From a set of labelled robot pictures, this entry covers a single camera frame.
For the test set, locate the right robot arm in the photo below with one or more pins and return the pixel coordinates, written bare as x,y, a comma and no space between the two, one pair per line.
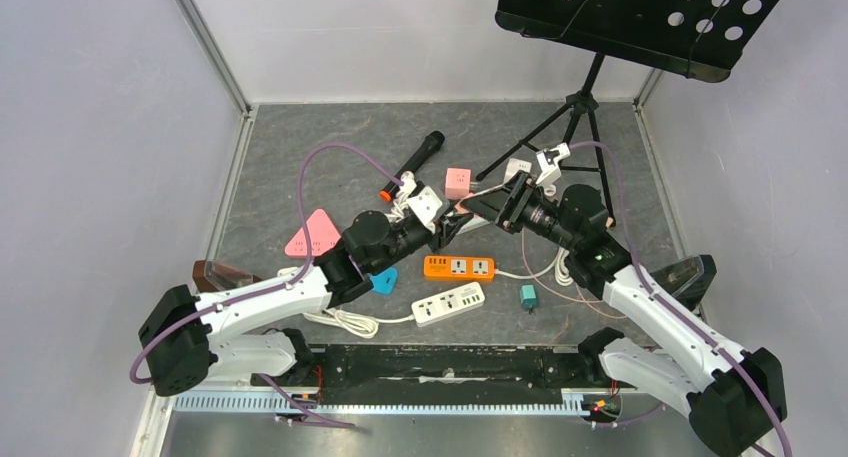
730,396

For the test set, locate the white cube socket adapter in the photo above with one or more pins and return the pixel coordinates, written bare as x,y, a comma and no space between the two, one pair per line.
514,166

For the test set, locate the black microphone orange end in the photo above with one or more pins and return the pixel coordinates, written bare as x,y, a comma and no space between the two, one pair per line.
431,144

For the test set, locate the orange power strip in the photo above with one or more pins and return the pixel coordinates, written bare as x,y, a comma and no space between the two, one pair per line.
459,269

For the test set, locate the black music stand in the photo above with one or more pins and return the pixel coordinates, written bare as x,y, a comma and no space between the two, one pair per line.
697,39

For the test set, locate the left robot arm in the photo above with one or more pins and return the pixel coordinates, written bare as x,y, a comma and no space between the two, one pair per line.
188,338

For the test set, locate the blue plug adapter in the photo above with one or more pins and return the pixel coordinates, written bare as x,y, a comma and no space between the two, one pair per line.
383,283

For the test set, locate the salmon pink usb charger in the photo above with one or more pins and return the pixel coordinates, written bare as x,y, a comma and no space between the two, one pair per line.
460,209

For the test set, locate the white cord small strip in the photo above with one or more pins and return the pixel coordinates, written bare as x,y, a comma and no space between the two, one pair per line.
360,325

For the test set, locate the white multicolour power strip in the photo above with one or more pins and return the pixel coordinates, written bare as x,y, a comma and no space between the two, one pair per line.
476,222

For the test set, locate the white small power strip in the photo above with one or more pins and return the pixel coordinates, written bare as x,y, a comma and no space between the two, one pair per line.
448,304

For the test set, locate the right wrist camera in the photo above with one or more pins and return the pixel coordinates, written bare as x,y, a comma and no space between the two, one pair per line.
549,163

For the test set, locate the left metronome brown base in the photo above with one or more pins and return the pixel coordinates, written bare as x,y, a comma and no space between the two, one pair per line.
212,276

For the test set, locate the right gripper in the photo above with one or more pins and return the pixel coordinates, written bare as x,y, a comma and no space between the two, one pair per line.
506,202

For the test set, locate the pink cube socket adapter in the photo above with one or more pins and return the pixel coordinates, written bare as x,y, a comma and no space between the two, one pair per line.
459,183

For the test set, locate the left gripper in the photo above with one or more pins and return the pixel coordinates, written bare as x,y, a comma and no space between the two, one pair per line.
445,231

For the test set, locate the teal usb charger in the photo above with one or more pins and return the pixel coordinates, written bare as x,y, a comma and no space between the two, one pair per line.
528,298

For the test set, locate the pink triangular socket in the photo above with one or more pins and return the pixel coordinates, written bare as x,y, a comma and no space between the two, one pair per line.
323,233

